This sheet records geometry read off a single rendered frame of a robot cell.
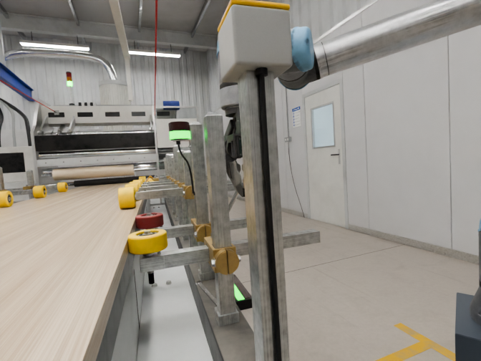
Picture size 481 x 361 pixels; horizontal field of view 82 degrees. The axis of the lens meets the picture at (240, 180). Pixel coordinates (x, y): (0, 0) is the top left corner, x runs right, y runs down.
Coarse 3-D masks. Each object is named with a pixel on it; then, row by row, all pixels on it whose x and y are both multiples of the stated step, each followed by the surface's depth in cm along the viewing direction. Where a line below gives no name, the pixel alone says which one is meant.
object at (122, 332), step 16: (144, 208) 161; (128, 256) 64; (128, 272) 62; (144, 272) 114; (128, 288) 59; (112, 304) 40; (128, 304) 57; (112, 320) 39; (128, 320) 55; (112, 336) 38; (128, 336) 53; (112, 352) 37; (128, 352) 51
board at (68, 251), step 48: (96, 192) 202; (0, 240) 65; (48, 240) 62; (96, 240) 59; (0, 288) 37; (48, 288) 36; (96, 288) 35; (0, 336) 26; (48, 336) 25; (96, 336) 26
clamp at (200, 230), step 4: (192, 220) 90; (196, 224) 83; (200, 224) 82; (204, 224) 82; (208, 224) 83; (196, 228) 82; (200, 228) 80; (204, 228) 80; (208, 228) 81; (196, 232) 81; (200, 232) 80; (204, 232) 80; (208, 232) 81; (196, 236) 81; (200, 236) 80; (204, 236) 81; (196, 240) 82; (200, 240) 80
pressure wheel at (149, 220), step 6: (138, 216) 82; (144, 216) 81; (150, 216) 81; (156, 216) 81; (162, 216) 84; (138, 222) 81; (144, 222) 80; (150, 222) 80; (156, 222) 81; (162, 222) 84; (144, 228) 80; (150, 228) 83
